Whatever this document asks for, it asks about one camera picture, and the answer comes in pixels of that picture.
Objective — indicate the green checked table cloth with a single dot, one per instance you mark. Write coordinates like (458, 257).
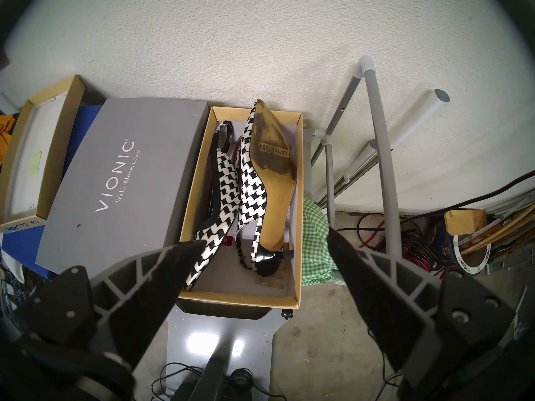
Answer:
(317, 245)

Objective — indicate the grey metal rack rail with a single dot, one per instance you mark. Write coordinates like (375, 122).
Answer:
(382, 153)

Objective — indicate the white pole grey cap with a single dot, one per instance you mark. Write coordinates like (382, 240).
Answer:
(418, 118)

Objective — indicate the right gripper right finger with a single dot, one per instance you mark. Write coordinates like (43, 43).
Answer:
(388, 304)

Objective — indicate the houndstooth slingback heel shoe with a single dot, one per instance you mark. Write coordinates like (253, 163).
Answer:
(225, 187)
(271, 153)

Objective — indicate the grey Vionic shoe box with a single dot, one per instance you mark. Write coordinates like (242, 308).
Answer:
(125, 174)

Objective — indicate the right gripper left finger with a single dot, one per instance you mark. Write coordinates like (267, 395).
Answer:
(138, 304)

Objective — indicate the black base knob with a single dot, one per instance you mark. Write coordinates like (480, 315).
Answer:
(286, 314)

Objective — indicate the blue Stuart Weitzman shoe box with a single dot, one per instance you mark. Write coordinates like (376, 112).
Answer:
(85, 124)

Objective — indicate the small open cardboard box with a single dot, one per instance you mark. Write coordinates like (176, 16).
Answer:
(37, 153)

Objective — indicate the blue patterned rug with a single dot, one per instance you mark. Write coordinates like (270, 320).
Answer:
(10, 293)

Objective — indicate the bundle of wooden sticks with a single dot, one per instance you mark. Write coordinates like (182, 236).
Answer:
(510, 227)

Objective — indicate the tan open shoe box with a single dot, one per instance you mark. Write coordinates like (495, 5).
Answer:
(196, 187)

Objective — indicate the light wooden block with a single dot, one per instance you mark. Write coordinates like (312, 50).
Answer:
(464, 221)

